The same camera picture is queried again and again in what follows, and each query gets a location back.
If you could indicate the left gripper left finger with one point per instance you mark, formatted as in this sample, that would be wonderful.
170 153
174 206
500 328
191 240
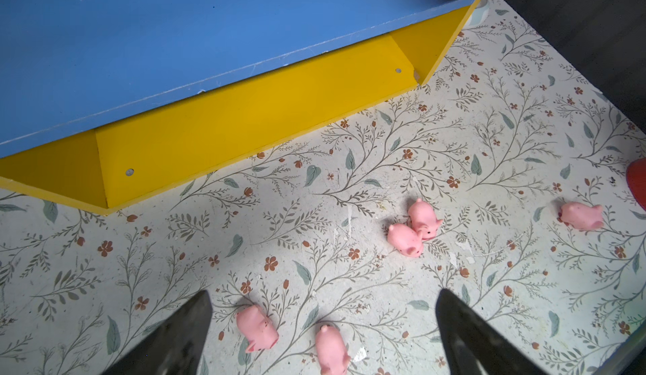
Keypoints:
175 346

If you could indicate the floral patterned table mat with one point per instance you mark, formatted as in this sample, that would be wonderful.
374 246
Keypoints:
504 133

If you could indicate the red cup holder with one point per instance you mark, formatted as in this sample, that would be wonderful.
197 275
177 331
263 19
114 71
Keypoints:
636 181

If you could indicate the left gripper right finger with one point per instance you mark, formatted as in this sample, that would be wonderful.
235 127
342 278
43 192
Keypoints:
472 346

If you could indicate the yellow shelf pink blue boards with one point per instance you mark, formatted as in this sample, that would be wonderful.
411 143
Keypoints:
107 102

